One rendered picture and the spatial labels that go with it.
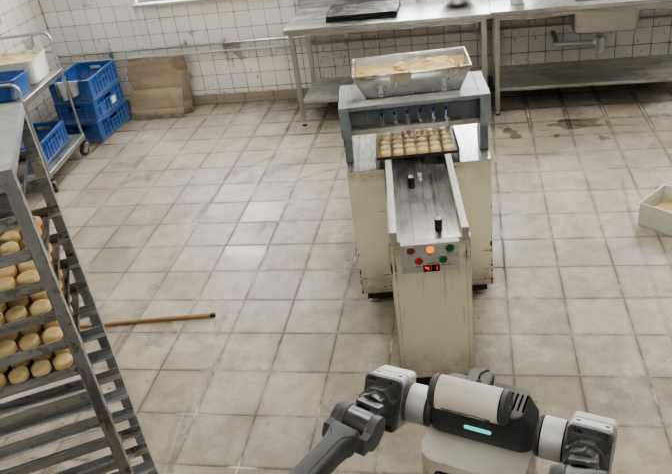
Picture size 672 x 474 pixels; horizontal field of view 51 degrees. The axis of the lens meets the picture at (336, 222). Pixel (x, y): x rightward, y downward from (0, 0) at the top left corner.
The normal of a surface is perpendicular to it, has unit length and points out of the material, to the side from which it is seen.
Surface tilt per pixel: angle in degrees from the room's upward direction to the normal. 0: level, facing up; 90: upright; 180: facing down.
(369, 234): 90
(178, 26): 90
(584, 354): 0
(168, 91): 67
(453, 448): 0
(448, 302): 90
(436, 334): 90
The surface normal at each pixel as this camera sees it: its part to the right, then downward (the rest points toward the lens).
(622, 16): -0.15, 0.53
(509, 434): -0.44, 0.50
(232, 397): -0.12, -0.86
